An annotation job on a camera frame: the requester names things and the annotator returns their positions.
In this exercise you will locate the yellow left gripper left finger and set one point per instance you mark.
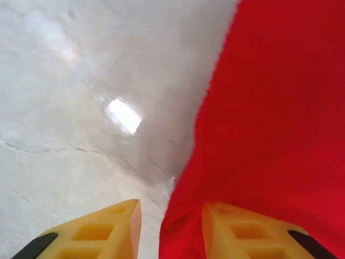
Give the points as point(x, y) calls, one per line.
point(91, 237)

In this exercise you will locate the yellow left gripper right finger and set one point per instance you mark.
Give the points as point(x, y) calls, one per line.
point(248, 237)

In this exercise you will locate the red bear print t-shirt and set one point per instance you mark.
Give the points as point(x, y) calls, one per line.
point(269, 135)

